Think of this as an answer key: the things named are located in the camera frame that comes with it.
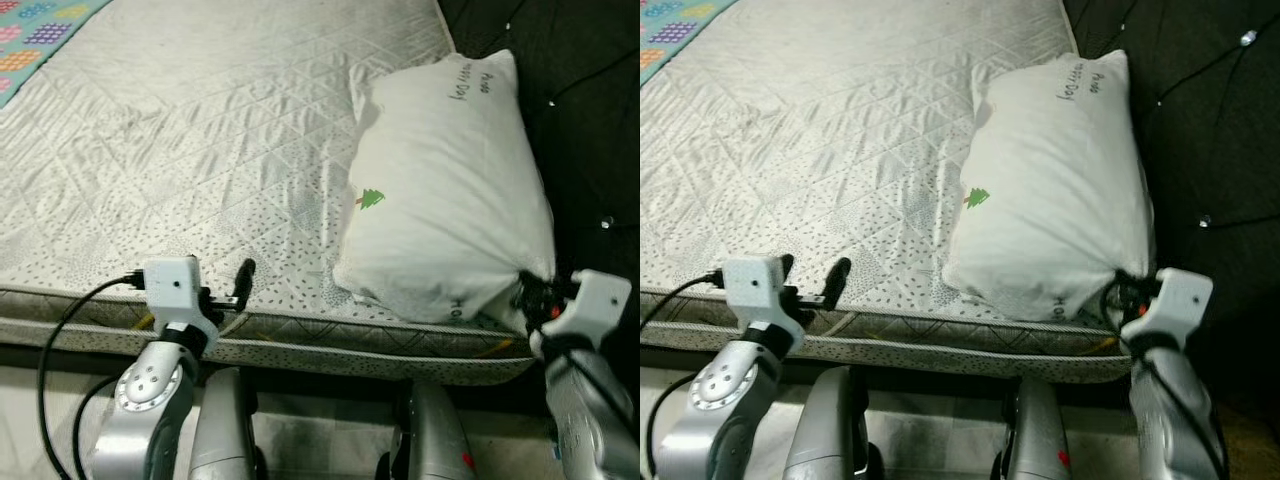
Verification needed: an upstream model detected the white pillow green tree print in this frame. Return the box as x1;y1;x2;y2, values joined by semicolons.
942;49;1158;323
332;49;558;326

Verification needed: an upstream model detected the white quilted mattress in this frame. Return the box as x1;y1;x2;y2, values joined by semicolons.
0;0;561;386
640;0;1151;386

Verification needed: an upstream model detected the silver left robot leg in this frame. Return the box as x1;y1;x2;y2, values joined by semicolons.
780;366;871;480
188;366;263;480

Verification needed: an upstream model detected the silver robot leg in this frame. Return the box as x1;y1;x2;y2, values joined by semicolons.
990;378;1076;480
780;366;871;480
378;380;479;480
188;366;263;480

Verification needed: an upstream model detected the silver right robot leg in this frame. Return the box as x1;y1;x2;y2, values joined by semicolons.
378;380;479;480
990;378;1076;480

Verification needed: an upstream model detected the black tufted headboard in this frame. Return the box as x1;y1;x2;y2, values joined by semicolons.
437;0;641;301
1060;0;1280;401

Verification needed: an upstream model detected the turquoise patterned blanket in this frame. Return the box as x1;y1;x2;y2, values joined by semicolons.
0;0;113;111
640;0;741;73

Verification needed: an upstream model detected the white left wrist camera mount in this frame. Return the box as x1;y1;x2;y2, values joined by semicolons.
142;256;213;326
721;254;796;326

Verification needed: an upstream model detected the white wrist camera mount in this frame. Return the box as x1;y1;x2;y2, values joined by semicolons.
721;254;796;326
142;256;213;326
562;269;634;349
1122;267;1215;349

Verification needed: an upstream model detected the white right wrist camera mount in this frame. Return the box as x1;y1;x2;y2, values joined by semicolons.
562;269;634;349
1122;267;1215;349

